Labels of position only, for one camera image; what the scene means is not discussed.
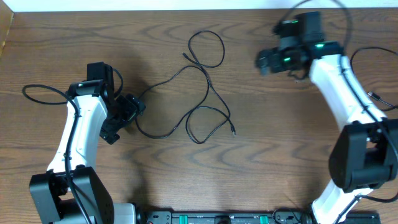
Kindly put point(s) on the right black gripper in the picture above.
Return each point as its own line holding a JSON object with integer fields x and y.
{"x": 272, "y": 54}

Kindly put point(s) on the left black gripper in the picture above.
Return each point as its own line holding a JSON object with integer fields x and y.
{"x": 134, "y": 106}

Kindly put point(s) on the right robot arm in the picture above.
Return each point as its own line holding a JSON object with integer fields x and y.
{"x": 365, "y": 155}

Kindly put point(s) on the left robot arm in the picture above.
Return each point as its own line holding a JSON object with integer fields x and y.
{"x": 70, "y": 191}

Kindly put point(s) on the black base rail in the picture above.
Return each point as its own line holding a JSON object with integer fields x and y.
{"x": 279, "y": 216}

